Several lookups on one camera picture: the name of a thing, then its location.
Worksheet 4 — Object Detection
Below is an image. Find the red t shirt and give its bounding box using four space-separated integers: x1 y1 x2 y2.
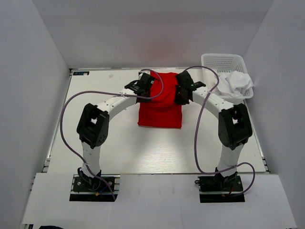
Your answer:
138 72 183 129

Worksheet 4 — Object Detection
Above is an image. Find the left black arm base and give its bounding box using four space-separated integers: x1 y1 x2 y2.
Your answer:
69 168 120 202

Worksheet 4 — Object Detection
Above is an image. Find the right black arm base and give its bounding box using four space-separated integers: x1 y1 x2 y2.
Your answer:
194 172 245 203

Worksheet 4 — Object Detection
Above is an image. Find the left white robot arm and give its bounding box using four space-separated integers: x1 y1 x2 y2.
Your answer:
77 73 157 190

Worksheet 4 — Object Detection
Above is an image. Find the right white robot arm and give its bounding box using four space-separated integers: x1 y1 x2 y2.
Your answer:
175 70 253 190

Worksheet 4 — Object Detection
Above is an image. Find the white t shirt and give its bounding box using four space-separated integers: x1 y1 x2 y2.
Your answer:
216 71 254 98

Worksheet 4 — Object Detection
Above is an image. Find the blue table label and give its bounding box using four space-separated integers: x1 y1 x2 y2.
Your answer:
73 71 90 76

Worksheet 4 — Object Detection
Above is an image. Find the dark blue object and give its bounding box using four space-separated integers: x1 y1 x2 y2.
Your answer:
39 225 63 229

